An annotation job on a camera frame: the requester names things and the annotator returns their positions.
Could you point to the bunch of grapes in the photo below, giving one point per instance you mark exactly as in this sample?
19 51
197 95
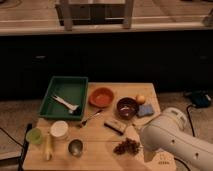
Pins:
129 145

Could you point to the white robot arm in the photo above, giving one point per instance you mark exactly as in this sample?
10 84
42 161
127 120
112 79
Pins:
166 132

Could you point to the red bowl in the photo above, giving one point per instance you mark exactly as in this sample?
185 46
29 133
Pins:
101 97

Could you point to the dark brown bowl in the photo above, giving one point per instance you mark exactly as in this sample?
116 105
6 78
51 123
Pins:
127 108

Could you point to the small yellow fruit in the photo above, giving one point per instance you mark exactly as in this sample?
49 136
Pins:
140 99

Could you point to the white plastic fork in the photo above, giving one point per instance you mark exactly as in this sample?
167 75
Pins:
71 108

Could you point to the green plastic tray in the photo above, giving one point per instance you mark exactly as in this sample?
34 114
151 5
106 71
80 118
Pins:
71 89

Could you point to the wooden brush block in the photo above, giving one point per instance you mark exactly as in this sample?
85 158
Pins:
116 125

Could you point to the white round container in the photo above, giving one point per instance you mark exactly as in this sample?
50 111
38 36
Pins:
59 130

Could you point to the metal cup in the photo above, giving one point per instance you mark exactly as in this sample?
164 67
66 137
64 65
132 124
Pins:
75 147

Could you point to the wooden stool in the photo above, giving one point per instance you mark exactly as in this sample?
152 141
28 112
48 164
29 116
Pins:
94 12

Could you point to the yellow banana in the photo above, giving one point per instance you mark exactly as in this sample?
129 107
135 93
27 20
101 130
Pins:
48 150

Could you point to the green plastic cup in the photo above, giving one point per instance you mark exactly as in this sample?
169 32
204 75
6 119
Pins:
34 136

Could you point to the black blue device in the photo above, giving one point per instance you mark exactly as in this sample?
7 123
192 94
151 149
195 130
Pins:
201 100

